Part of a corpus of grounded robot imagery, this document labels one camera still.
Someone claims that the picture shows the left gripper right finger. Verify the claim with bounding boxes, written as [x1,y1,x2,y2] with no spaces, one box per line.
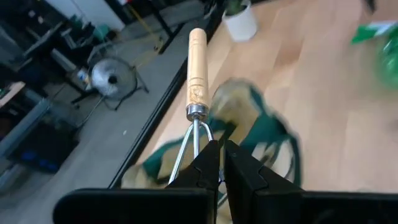
[224,139,398,224]

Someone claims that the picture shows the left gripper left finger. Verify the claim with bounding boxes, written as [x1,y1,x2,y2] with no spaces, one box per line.
[52,139,221,224]

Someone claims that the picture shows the green plastic bag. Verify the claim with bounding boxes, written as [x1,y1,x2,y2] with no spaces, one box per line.
[350,20,398,91]

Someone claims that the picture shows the cream green gardening bag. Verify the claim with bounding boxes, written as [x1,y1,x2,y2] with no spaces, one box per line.
[119,77,303,224]

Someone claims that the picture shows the silver floor fan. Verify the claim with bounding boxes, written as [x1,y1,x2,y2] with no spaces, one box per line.
[70,55,150,112]

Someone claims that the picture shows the black desk base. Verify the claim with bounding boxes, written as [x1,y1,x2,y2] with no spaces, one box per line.
[146,0,187,56]

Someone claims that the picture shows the white potted succulent plant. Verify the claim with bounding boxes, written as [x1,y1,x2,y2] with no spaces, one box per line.
[221,0,259,43]

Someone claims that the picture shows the yellow cable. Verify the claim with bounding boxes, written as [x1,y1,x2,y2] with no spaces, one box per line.
[126,2,164,52]

